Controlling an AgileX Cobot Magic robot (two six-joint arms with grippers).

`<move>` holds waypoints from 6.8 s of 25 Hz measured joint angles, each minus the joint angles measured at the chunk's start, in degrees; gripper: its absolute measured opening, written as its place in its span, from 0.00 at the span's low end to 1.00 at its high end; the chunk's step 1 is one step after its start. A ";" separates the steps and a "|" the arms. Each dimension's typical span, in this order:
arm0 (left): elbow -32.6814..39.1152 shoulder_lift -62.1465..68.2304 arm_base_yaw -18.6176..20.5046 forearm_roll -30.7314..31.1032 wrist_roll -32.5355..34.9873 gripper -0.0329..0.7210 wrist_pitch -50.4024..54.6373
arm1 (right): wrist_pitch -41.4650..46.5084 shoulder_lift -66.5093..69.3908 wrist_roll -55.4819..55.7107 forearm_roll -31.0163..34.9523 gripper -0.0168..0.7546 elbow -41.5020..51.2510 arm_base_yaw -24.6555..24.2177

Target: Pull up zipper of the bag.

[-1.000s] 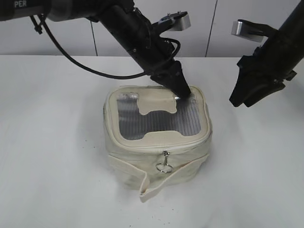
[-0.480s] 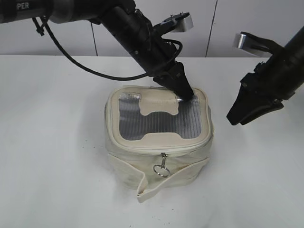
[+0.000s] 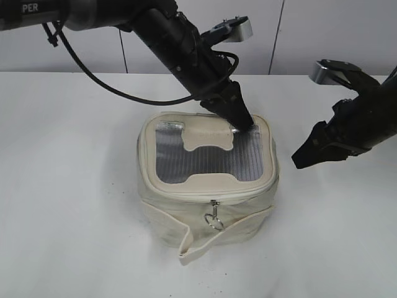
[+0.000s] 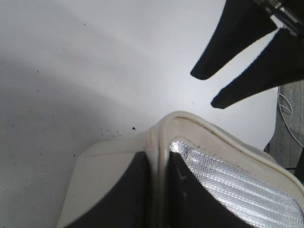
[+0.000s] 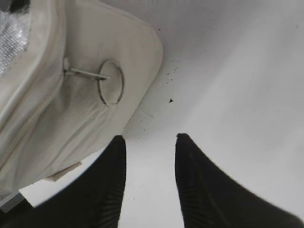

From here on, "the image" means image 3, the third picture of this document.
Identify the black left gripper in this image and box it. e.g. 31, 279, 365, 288
161, 48, 254, 129

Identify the silver zipper pull ring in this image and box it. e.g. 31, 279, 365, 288
203, 199, 225, 232

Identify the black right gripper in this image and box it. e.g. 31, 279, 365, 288
292, 99, 381, 169

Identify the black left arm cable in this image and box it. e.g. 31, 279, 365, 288
42, 21, 241, 105

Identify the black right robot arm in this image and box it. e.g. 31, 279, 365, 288
292, 60, 396, 169

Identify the cream insulated lunch bag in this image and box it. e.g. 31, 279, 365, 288
136, 112, 280, 265

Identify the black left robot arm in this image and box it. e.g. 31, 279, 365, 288
1, 1, 254, 131

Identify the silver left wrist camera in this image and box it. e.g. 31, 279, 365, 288
201, 16, 253, 46

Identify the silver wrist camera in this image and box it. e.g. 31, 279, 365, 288
309, 59, 380, 94
201, 16, 253, 46

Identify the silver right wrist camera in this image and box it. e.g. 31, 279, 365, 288
309, 59, 380, 94

